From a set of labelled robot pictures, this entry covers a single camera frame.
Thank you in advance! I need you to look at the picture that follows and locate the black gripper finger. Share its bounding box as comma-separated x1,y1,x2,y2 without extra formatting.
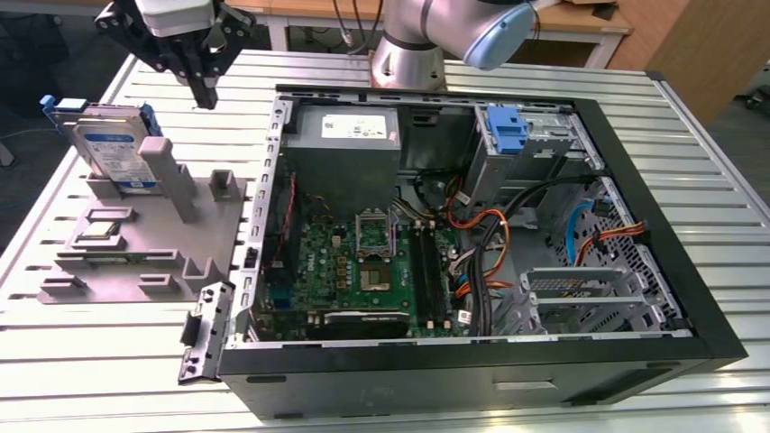
202,6,259,111
93,1,206,111

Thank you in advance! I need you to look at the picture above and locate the hard disk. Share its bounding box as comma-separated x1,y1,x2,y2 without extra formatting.
39,94,165,197

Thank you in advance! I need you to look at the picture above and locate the blue data wire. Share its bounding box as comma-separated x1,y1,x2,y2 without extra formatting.
562,198,610,268

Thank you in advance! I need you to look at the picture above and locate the orange red disk power wire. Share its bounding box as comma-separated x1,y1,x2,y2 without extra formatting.
574,220,649,268

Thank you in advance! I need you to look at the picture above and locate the grey metal disk bay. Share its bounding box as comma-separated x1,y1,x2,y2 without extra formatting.
518,265,680,337

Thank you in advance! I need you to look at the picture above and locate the grey power supply unit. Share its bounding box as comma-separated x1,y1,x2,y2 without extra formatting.
281,104,403,216

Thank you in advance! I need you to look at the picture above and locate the silver CPU chip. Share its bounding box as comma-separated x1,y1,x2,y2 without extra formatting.
81,221,119,239

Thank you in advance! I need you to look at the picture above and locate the grey parts rack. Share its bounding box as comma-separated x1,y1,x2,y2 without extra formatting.
37,137,251,306

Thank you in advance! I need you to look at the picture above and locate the green RAM stick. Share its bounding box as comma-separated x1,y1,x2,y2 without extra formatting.
78,253,146,265

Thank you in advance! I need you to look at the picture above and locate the metal socket cover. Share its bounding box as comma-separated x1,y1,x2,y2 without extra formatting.
354,207,399,263

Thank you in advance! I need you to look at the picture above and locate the blue drive cage latch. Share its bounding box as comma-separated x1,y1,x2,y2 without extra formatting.
488,106,530,155

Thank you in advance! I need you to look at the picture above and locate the thin locking lever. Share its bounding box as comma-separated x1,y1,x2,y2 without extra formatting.
387,207,401,258

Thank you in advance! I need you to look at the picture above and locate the green motherboard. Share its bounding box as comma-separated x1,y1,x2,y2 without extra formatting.
258,193,478,340

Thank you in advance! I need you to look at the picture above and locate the grey metal drive cage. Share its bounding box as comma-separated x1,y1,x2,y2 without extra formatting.
466,104,605,209

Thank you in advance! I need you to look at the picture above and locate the CPU socket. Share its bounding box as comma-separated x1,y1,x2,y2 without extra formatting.
358,263,394,293

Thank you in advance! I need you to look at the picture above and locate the wooden top desk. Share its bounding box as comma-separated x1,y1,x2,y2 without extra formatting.
227,0,637,69

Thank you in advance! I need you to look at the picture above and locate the black RAM slot pair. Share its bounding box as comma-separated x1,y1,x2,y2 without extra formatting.
410,219,441,330
425,219,457,330

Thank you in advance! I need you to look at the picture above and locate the grey expansion slot latch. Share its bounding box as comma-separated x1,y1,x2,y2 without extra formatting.
178,280,238,385

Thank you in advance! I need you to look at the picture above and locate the black graphics card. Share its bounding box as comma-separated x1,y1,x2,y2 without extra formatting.
305,308,414,341

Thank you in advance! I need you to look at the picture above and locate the wooden cabinet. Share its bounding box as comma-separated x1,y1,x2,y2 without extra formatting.
613,0,770,127

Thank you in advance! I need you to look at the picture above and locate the black PC case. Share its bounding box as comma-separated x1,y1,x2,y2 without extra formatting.
215,83,750,420

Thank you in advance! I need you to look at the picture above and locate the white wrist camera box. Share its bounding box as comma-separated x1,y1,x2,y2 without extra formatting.
135,0,219,38

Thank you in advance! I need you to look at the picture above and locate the red black twisted wire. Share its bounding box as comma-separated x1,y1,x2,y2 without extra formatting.
274,173,299,267

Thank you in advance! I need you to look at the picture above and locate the yellow black power wire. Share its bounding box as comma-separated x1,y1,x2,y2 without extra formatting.
391,194,450,218

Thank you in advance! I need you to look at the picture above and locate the grey thin wire bundle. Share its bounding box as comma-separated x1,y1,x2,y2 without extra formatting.
449,250,481,283

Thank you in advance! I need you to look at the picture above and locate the orange yellow wire bundle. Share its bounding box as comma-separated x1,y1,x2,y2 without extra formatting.
446,207,514,299

